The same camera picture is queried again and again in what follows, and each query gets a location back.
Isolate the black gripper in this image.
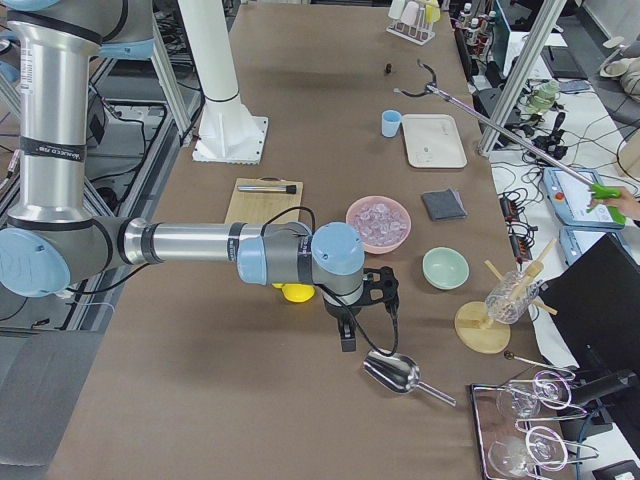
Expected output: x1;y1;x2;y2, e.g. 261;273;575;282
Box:
323;291;361;352

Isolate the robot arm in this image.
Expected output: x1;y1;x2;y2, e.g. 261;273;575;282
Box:
1;1;365;352

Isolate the metal ice scoop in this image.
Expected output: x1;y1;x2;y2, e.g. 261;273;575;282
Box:
363;351;457;407

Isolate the pink bowl of ice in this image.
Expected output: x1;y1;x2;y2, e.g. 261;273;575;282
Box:
346;196;412;255

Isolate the wooden cup stand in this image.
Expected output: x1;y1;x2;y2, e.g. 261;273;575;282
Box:
454;238;557;354

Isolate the blue plastic cup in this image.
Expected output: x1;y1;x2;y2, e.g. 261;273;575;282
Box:
381;110;402;138

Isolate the white cup rack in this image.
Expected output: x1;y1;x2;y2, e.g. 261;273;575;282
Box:
386;0;437;46

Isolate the pink cup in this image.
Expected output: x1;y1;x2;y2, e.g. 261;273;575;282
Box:
400;1;420;26

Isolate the white cup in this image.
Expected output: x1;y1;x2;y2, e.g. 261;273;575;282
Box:
388;0;405;20

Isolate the yellow cup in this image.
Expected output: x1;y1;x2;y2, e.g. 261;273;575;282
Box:
424;0;441;24

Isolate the yellow lemon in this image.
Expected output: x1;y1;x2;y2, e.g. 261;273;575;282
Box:
272;283;315;303

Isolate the green ceramic bowl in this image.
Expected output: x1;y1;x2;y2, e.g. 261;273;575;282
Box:
422;247;470;290

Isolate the metal rod black cap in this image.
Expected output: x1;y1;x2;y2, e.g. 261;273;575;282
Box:
236;184;297;194

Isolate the wooden cutting board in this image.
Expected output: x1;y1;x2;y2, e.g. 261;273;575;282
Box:
225;177;304;224

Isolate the grey folded cloth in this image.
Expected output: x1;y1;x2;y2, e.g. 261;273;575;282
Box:
421;188;467;221

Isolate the clear textured glass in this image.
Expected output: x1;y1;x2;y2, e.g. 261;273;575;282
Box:
485;271;540;325

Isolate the metal wine glass rack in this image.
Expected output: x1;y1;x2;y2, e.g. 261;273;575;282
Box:
469;369;599;479

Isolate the cream rabbit tray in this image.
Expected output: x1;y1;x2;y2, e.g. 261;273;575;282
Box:
402;114;467;169

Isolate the teach pendant tablet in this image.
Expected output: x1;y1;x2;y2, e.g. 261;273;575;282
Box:
558;226;631;266
542;167;623;230

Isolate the black monitor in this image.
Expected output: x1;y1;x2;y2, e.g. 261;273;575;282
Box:
541;234;639;373

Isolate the reacher grabber tool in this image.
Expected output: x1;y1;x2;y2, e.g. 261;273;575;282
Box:
393;59;639;225

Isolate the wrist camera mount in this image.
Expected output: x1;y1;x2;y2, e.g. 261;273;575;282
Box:
358;266;399;319

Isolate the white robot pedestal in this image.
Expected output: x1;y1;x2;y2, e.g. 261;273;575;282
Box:
179;0;268;165

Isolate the aluminium frame post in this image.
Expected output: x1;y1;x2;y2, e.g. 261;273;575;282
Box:
478;0;566;157

